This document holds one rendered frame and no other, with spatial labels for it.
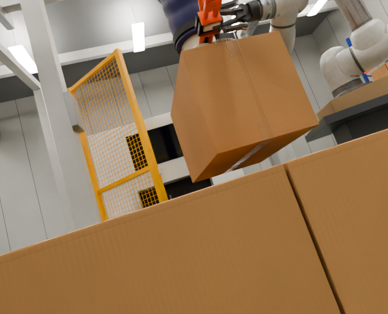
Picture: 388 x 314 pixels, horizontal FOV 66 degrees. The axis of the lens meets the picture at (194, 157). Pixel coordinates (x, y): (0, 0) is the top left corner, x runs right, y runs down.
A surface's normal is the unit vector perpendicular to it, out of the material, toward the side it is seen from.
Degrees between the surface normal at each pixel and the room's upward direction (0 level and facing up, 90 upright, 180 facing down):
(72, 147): 90
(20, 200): 90
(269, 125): 89
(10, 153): 90
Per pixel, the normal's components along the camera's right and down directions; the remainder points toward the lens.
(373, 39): -0.51, 0.29
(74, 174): 0.06, -0.21
